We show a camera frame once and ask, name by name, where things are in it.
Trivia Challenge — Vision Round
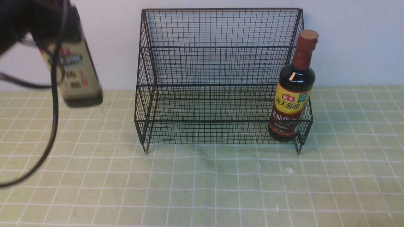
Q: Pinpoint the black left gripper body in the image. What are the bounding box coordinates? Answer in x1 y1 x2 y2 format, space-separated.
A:
1 0 83 57

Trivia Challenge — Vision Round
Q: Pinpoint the vinegar bottle gold cap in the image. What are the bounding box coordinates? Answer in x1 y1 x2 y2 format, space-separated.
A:
32 4 103 108

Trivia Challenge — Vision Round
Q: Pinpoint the soy sauce bottle brown cap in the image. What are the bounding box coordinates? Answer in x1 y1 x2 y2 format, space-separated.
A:
269 30 319 142

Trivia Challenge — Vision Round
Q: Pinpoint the green checkered tablecloth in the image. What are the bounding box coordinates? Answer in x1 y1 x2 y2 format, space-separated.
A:
0 86 404 227

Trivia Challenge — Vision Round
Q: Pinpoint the black cable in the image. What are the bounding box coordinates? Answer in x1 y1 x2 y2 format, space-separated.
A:
0 0 70 189

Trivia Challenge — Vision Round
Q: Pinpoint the black wire mesh shelf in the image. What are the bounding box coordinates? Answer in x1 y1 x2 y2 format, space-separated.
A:
134 8 304 153

